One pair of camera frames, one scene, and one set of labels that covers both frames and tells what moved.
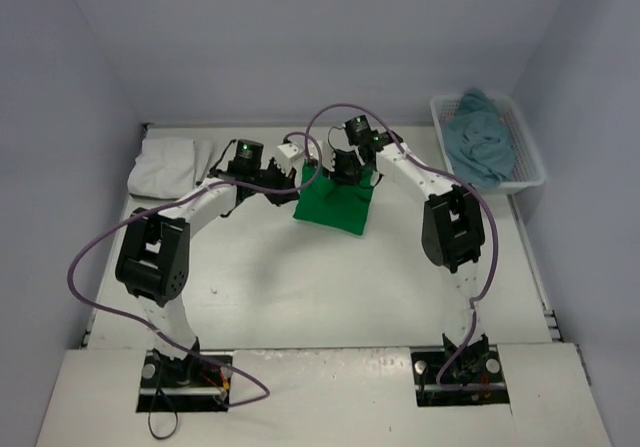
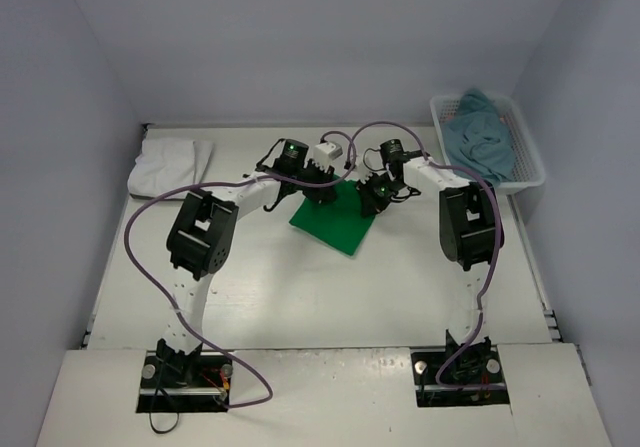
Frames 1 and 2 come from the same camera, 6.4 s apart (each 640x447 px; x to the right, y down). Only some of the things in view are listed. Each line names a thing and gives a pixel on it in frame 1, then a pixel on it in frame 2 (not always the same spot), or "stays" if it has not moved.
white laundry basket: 528,168 stays
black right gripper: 345,168 → 373,199
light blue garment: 479,141 stays
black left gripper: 279,187 → 320,187
